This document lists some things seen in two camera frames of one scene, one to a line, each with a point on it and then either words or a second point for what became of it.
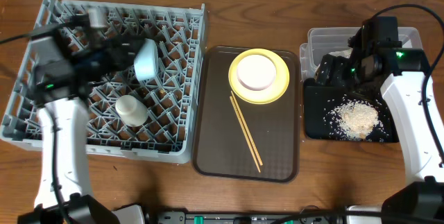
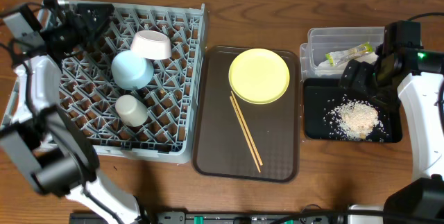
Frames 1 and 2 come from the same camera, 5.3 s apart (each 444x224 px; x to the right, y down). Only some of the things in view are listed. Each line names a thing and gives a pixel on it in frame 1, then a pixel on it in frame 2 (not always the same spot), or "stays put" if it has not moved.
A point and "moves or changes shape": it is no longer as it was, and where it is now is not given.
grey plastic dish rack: x=177 y=30 stays put
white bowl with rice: x=256 y=72 to x=152 y=45
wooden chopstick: x=244 y=132 stays put
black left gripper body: x=98 y=64 to x=68 y=41
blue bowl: x=146 y=61 moves or changes shape
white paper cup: x=132 y=111 stays put
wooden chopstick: x=247 y=127 stays put
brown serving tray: x=220 y=149 stays put
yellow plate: x=263 y=96 stays put
